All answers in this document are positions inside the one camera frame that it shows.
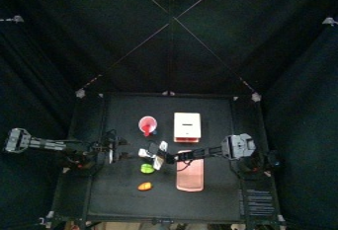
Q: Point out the small white toy block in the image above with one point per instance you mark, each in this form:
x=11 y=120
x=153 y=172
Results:
x=144 y=153

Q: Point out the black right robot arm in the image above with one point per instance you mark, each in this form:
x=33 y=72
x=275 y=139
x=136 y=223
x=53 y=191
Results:
x=238 y=146

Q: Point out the pink rectangular plastic plate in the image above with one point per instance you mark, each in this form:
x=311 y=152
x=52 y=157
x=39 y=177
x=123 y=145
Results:
x=190 y=171

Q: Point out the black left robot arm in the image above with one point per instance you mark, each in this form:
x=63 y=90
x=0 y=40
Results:
x=44 y=144

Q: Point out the grey frame corner bracket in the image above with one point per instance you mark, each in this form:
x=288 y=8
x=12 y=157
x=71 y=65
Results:
x=255 y=96
x=80 y=93
x=167 y=93

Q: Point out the orange toy food piece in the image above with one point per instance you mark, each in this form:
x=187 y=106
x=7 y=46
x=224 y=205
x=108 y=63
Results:
x=144 y=186

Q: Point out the white text label sticker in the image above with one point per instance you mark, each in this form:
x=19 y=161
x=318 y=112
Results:
x=259 y=202

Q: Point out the green toy food piece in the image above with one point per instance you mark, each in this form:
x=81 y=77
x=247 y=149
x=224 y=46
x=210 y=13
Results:
x=147 y=168

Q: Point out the pink cup with red toy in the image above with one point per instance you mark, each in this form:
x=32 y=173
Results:
x=147 y=124

